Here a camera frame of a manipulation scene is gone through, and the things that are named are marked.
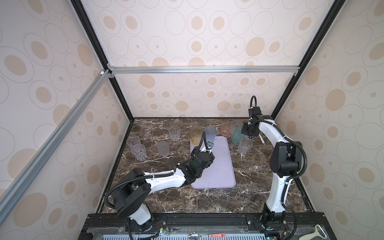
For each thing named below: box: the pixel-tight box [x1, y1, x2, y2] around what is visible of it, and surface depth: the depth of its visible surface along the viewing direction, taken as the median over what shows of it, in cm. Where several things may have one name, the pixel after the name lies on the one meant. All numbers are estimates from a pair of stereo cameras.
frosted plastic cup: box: [157, 140, 170, 157], surface depth 100 cm
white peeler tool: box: [298, 224, 328, 240], surface depth 72 cm
